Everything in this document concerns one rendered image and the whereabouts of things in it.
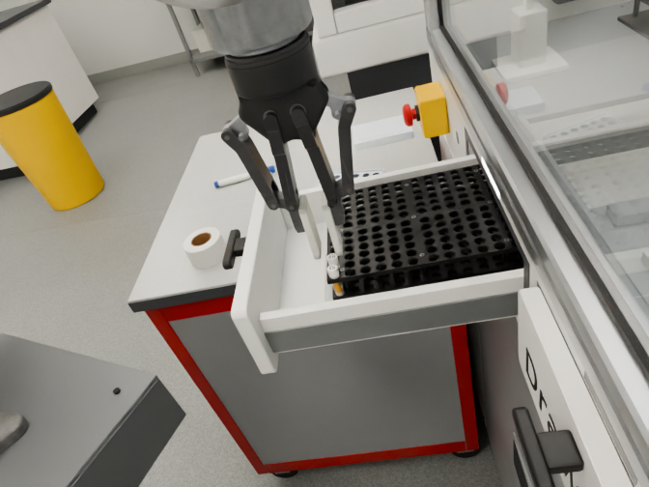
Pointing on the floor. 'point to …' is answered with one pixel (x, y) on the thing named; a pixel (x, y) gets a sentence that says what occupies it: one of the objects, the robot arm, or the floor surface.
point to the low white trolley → (368, 381)
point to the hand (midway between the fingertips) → (321, 225)
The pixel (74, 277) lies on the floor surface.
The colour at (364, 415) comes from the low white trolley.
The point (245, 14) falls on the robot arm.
